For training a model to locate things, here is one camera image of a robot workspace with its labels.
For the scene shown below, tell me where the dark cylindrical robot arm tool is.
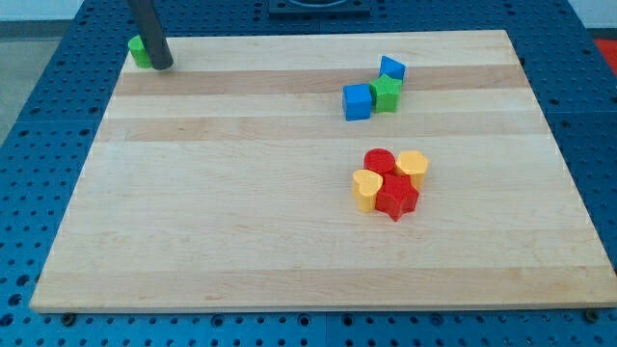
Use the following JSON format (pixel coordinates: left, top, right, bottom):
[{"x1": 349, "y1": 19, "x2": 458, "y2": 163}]
[{"x1": 127, "y1": 0, "x2": 174, "y2": 70}]

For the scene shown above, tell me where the yellow heart block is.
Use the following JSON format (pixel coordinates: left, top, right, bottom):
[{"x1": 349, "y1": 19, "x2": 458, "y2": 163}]
[{"x1": 352, "y1": 169, "x2": 384, "y2": 212}]

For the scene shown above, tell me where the red cylinder block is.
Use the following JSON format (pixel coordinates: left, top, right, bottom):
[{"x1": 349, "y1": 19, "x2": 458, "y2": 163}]
[{"x1": 363, "y1": 148, "x2": 396, "y2": 174}]

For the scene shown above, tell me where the wooden board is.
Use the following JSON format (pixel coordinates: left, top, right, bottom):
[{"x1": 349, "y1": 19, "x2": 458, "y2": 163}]
[{"x1": 30, "y1": 30, "x2": 616, "y2": 313}]

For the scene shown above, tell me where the blue cube block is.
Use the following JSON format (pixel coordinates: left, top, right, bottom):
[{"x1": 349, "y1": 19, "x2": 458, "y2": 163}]
[{"x1": 342, "y1": 84, "x2": 372, "y2": 121}]

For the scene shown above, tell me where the red star block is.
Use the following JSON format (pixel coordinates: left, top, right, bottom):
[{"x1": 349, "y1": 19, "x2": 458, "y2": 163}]
[{"x1": 375, "y1": 173, "x2": 419, "y2": 222}]

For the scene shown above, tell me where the yellow hexagon block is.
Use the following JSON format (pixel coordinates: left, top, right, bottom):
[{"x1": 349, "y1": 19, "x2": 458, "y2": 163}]
[{"x1": 394, "y1": 150, "x2": 430, "y2": 191}]

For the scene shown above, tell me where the green star block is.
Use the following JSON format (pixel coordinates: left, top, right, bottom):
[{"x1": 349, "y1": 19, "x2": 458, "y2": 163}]
[{"x1": 368, "y1": 74, "x2": 403, "y2": 113}]

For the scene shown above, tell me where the blue triangular block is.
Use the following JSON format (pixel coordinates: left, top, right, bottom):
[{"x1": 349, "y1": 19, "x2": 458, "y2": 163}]
[{"x1": 379, "y1": 56, "x2": 406, "y2": 81}]

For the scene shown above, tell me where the green round block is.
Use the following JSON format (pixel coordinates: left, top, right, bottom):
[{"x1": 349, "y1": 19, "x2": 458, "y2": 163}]
[{"x1": 127, "y1": 35, "x2": 152, "y2": 68}]

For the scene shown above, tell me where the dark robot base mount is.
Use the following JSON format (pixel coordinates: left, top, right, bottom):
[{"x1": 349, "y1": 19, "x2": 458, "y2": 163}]
[{"x1": 268, "y1": 0, "x2": 370, "y2": 17}]

